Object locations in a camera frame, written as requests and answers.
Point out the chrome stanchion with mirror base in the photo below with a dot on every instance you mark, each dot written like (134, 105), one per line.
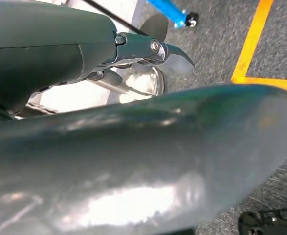
(146, 84)

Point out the black robot foot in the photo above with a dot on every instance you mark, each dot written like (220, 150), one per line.
(268, 223)

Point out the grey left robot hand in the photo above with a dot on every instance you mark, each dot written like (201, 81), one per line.
(133, 155)

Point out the blue metal shelf rack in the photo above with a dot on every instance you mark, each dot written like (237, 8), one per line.
(167, 8)

